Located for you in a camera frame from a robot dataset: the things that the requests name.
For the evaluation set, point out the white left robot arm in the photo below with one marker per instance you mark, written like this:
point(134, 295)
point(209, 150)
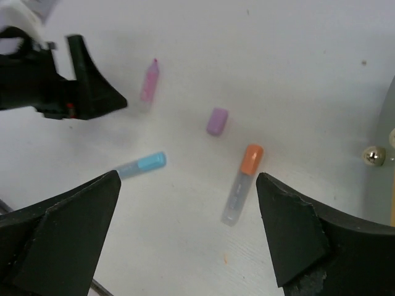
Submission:
point(30, 16)

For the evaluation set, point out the blue cap clear highlighter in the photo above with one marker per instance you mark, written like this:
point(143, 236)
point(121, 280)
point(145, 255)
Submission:
point(142, 165)

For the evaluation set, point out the cream round drawer organizer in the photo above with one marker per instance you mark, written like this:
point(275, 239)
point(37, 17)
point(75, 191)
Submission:
point(379, 158)

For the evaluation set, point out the purple eraser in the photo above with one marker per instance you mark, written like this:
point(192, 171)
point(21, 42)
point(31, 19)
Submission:
point(217, 121)

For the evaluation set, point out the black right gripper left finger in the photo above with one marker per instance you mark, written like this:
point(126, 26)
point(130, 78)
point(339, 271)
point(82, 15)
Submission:
point(53, 247)

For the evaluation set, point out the pink clear highlighter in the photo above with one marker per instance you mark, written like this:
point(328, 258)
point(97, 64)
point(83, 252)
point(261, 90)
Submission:
point(149, 86)

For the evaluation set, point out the orange tip clear highlighter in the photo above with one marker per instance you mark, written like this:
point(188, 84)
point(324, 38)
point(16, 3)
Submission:
point(242, 184)

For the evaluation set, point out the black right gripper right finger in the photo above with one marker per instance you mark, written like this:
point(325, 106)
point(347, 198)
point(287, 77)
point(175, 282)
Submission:
point(319, 250)

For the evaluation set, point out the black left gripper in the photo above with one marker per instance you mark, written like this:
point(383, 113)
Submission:
point(29, 78)

